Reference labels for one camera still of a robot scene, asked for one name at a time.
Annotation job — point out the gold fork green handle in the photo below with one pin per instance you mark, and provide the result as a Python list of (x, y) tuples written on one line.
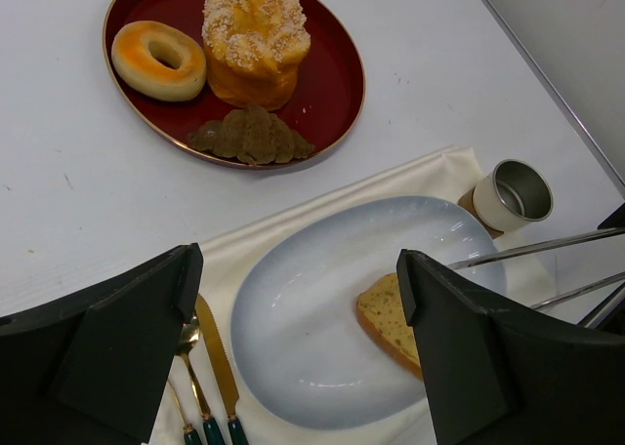
[(190, 434)]

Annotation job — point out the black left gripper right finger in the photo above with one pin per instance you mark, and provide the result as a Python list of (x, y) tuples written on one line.
[(498, 372)]

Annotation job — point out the sugared brioche bun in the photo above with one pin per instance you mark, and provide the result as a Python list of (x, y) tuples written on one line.
[(254, 49)]

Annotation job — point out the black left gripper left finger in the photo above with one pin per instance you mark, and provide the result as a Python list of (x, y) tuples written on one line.
[(91, 367)]

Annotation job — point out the metal cup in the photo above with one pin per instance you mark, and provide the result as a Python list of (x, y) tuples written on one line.
[(512, 196)]

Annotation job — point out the cream cloth placemat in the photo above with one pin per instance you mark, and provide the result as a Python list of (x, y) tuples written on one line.
[(228, 258)]

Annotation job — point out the gold knife green handle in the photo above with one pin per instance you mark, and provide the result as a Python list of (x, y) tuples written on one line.
[(221, 369)]

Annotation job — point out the pale blue oval plate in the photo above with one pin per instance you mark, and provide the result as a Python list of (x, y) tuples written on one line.
[(294, 335)]

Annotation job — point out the brown croissant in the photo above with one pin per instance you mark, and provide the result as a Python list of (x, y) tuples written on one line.
[(253, 136)]

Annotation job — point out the bagel bread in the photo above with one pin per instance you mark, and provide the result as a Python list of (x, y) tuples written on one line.
[(159, 61)]

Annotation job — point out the bread slice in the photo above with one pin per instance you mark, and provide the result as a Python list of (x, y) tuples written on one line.
[(380, 314)]

